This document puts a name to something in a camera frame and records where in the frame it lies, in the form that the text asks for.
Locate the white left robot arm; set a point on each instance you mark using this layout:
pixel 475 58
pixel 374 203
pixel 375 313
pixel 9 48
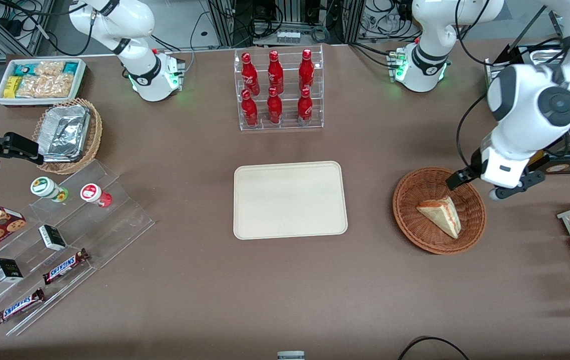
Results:
pixel 520 100

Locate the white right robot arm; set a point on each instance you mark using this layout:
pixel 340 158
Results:
pixel 132 20

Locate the triangular wrapped sandwich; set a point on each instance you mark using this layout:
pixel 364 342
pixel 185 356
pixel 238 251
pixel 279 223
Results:
pixel 442 215

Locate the brown wicker basket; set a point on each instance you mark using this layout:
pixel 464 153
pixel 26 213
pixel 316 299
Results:
pixel 415 225

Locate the light wicker basket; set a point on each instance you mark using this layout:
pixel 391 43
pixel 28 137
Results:
pixel 95 135

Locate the beige rectangular tray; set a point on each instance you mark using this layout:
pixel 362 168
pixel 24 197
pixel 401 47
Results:
pixel 290 200

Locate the stack of foil containers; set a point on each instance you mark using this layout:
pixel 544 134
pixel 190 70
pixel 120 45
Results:
pixel 64 132

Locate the green lid yogurt cup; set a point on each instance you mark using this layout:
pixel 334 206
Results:
pixel 44 187

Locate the white plastic snack bin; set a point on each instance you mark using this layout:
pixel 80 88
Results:
pixel 0 97

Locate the yellow snack packet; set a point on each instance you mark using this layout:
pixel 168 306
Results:
pixel 12 87

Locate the clear cracker bag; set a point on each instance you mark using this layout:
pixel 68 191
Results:
pixel 49 69
pixel 44 86

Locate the teal snack packet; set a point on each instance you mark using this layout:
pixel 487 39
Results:
pixel 25 69
pixel 70 68

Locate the red lid yogurt cup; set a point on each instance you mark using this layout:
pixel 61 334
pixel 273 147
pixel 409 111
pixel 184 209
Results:
pixel 92 193

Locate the small black box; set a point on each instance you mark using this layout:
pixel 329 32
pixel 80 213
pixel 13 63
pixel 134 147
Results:
pixel 52 238
pixel 6 270

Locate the clear acrylic stepped display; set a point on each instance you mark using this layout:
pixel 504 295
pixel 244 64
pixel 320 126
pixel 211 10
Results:
pixel 114 220

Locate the Snickers chocolate bar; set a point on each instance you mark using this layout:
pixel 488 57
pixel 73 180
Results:
pixel 64 266
pixel 18 306

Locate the red cola bottle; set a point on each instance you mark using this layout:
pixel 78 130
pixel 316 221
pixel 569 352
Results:
pixel 249 111
pixel 306 72
pixel 275 75
pixel 274 108
pixel 305 108
pixel 249 75

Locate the clear acrylic bottle rack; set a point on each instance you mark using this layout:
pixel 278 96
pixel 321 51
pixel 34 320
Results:
pixel 290 126

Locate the white power strip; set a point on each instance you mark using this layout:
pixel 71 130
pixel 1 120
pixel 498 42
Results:
pixel 289 36

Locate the grey box at table edge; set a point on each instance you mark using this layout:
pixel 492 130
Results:
pixel 291 355

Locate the aluminium frame post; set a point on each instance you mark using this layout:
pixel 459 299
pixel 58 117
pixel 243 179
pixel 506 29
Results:
pixel 227 22
pixel 354 20

